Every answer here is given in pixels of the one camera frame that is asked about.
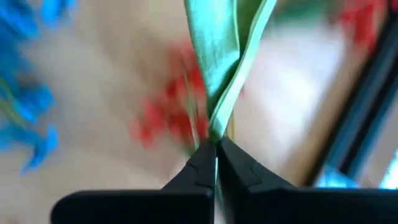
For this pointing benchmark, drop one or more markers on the yellow tulip with green leaves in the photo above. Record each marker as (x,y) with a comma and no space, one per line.
(214,46)

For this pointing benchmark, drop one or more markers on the blue artificial flower bunch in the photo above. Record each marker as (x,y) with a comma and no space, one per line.
(31,102)
(18,15)

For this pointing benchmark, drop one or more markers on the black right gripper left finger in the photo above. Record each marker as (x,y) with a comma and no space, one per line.
(140,208)

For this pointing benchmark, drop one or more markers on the red artificial flower bunch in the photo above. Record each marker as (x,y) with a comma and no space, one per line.
(172,105)
(360,21)

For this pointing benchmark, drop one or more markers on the black aluminium table frame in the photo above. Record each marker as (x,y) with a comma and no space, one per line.
(367,102)

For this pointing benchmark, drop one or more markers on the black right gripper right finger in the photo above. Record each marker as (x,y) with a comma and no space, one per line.
(295,208)

